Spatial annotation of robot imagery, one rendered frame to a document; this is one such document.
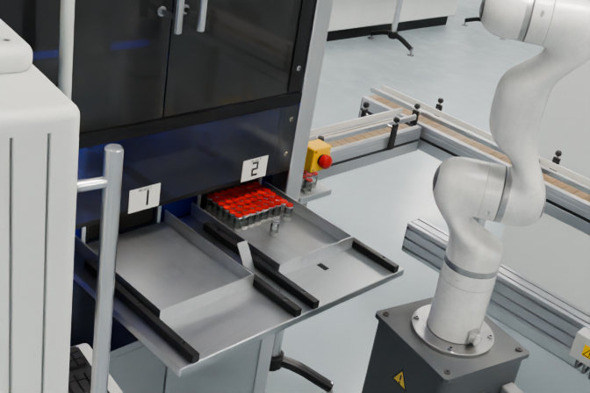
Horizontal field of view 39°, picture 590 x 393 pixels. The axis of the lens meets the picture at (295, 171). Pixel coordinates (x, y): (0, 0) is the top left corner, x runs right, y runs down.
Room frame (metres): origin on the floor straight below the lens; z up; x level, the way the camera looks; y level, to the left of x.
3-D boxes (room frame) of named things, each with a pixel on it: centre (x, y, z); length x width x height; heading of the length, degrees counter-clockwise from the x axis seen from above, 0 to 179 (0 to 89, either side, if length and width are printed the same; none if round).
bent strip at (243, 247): (1.65, 0.04, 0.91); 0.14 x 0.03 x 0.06; 49
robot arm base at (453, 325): (1.58, -0.41, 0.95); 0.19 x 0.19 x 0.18
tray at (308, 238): (1.87, 0.04, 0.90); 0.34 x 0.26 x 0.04; 48
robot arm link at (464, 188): (1.59, -0.38, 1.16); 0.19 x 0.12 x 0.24; 82
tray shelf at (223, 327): (1.69, 0.10, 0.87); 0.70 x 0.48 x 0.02; 138
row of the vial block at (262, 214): (1.90, 0.07, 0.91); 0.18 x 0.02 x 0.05; 138
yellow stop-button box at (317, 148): (2.13, -0.04, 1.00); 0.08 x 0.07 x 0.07; 48
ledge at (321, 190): (2.17, -0.02, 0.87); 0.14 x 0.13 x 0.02; 48
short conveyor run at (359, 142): (2.44, -0.13, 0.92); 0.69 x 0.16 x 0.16; 138
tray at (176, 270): (1.62, 0.27, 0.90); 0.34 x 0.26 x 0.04; 48
